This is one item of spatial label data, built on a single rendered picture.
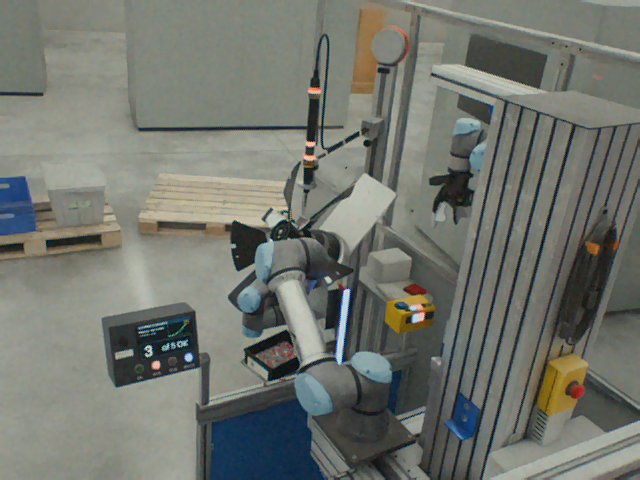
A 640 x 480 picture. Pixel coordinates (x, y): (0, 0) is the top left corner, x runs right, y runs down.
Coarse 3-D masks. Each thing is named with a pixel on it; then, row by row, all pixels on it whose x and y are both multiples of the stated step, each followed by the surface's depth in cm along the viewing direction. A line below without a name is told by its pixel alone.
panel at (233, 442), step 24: (264, 408) 236; (288, 408) 242; (216, 432) 230; (240, 432) 236; (264, 432) 242; (288, 432) 248; (216, 456) 235; (240, 456) 241; (264, 456) 247; (288, 456) 254
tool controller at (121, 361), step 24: (144, 312) 200; (168, 312) 199; (192, 312) 200; (120, 336) 190; (144, 336) 194; (168, 336) 197; (192, 336) 201; (120, 360) 192; (144, 360) 195; (192, 360) 202; (120, 384) 193
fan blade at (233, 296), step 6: (252, 276) 264; (246, 282) 264; (252, 282) 263; (240, 288) 264; (234, 294) 265; (234, 300) 265; (270, 300) 262; (276, 300) 262; (234, 306) 264; (264, 306) 261; (270, 306) 261
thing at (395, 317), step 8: (416, 296) 255; (392, 304) 248; (408, 304) 249; (416, 304) 250; (392, 312) 248; (400, 312) 244; (408, 312) 244; (416, 312) 246; (424, 312) 248; (384, 320) 254; (392, 320) 249; (400, 320) 244; (424, 320) 250; (432, 320) 252; (400, 328) 246; (408, 328) 248; (416, 328) 250
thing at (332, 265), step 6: (330, 264) 249; (336, 264) 249; (330, 270) 245; (342, 270) 245; (348, 270) 245; (324, 276) 242; (330, 276) 242; (336, 276) 242; (342, 276) 242; (318, 282) 240; (324, 282) 240; (330, 282) 239; (312, 288) 238
